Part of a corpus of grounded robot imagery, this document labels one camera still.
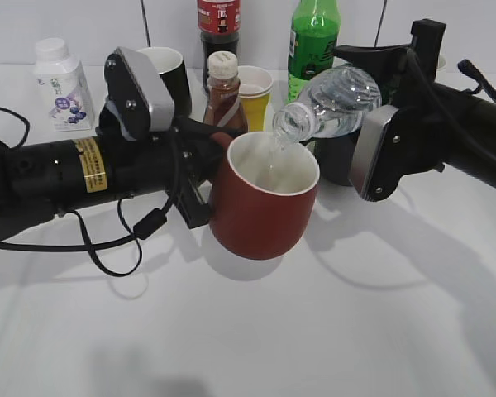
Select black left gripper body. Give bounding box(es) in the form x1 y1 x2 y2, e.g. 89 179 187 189
172 116 236 228

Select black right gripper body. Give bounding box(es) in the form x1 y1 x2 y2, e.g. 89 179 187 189
332 18 446 104

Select clear water bottle green label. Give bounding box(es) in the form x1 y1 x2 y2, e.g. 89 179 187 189
272 64 382 146

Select red mug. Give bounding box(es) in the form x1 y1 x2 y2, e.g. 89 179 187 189
209 132 320 261

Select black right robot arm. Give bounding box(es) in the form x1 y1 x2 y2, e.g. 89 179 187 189
333 19 496 202

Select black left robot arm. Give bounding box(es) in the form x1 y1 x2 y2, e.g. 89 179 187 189
0 117 223 252

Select white mug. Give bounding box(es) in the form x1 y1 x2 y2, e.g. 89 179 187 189
436 55 446 71

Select black mug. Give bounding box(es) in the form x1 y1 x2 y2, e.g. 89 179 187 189
139 47 192 117

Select dark grey mug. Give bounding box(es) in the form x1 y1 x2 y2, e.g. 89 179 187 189
303 131 359 187

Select brown Nescafe coffee bottle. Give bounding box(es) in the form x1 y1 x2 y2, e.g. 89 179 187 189
203 51 248 133

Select yellow plastic cup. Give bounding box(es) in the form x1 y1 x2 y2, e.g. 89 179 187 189
241 93 270 132

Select white paper cup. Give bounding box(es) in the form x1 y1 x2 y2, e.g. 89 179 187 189
238 65 274 98

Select green soda bottle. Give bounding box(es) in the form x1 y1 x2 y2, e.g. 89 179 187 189
288 0 341 103

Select cola bottle red label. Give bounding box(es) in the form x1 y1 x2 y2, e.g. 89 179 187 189
197 0 241 94

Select white yogurt bottle purple label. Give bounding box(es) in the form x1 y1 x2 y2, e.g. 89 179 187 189
34 38 95 132

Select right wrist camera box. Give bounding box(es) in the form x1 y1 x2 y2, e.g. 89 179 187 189
349 105 445 202

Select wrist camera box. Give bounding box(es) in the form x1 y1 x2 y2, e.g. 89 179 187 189
104 46 175 141
349 105 445 202

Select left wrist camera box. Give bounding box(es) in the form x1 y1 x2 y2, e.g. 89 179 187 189
104 46 175 141

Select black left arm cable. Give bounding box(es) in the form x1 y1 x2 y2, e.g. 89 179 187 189
0 105 182 277

